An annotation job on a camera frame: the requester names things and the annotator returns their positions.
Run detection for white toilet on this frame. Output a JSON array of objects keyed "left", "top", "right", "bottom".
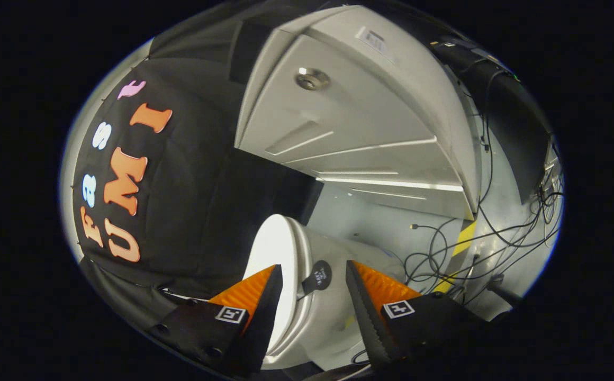
[{"left": 262, "top": 220, "right": 408, "bottom": 371}]

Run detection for black round lid tab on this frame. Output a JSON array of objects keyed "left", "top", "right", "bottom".
[{"left": 301, "top": 260, "right": 333, "bottom": 295}]

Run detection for white toilet lid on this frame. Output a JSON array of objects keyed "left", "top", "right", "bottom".
[{"left": 242, "top": 214, "right": 313, "bottom": 366}]

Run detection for black floor cables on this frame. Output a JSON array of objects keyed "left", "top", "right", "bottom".
[{"left": 402, "top": 50, "right": 566, "bottom": 309}]

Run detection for black backdrop cloth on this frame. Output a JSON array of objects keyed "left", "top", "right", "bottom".
[{"left": 71, "top": 3, "right": 323, "bottom": 331}]

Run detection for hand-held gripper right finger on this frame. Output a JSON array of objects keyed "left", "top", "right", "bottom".
[{"left": 345, "top": 260, "right": 498, "bottom": 372}]

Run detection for round metal drain fitting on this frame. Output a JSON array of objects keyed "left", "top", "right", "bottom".
[{"left": 295, "top": 67, "right": 331, "bottom": 91}]

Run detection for yellow floor tape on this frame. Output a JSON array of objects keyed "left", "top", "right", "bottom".
[{"left": 433, "top": 219, "right": 478, "bottom": 295}]

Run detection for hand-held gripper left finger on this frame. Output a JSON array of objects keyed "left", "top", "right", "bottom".
[{"left": 151, "top": 264, "right": 284, "bottom": 377}]

